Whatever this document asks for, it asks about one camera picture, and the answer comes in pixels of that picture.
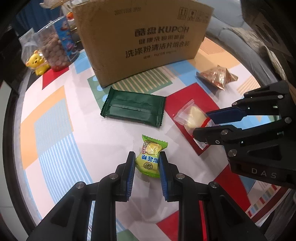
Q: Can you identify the gold fortune biscuit packet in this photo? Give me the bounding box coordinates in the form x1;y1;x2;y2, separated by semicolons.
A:
196;65;238;90

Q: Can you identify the clear bag yellow snack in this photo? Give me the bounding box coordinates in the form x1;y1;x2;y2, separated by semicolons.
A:
173;99;217;137

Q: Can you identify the green yellow candy packet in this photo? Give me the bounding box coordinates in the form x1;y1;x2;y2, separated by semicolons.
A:
135;135;168;178

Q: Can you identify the dark green snack packet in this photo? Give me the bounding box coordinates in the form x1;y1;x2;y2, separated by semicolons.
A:
100;88;166;128

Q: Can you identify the grey sectional sofa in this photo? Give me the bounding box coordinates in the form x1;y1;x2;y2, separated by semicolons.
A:
200;1;287;86

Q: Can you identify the colourful patterned play mat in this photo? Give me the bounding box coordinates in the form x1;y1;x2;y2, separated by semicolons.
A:
20;38;290;225

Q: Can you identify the brown cardboard box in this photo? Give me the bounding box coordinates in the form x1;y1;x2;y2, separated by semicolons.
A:
72;1;214;87

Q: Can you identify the yellow bear figurine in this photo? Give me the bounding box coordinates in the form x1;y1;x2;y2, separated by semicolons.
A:
25;50;50;76

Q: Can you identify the clear nut jar blue label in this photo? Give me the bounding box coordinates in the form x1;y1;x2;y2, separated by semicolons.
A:
33;16;79;72

